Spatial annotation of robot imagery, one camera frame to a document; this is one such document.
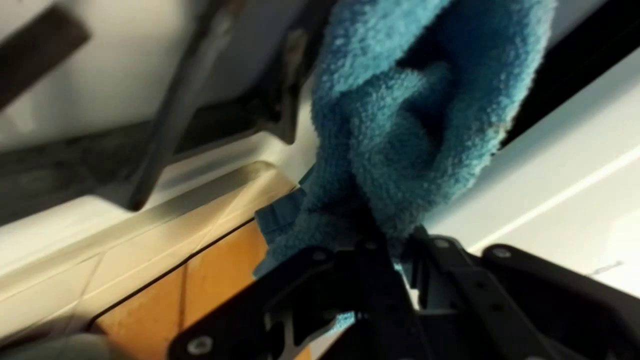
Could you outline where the wooden platform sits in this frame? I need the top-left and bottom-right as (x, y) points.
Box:
(93, 217), (316, 360)

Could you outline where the white gas stove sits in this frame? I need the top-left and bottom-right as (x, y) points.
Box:
(0, 0), (640, 360)

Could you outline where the black double burner grate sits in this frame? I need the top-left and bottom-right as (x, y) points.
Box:
(0, 0), (322, 228)

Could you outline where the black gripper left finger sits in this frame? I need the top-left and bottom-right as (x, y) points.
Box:
(166, 205), (436, 360)

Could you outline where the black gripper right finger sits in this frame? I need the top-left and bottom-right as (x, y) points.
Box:
(406, 226), (640, 360)

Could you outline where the blue terry towel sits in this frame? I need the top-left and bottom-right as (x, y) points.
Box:
(253, 0), (558, 277)

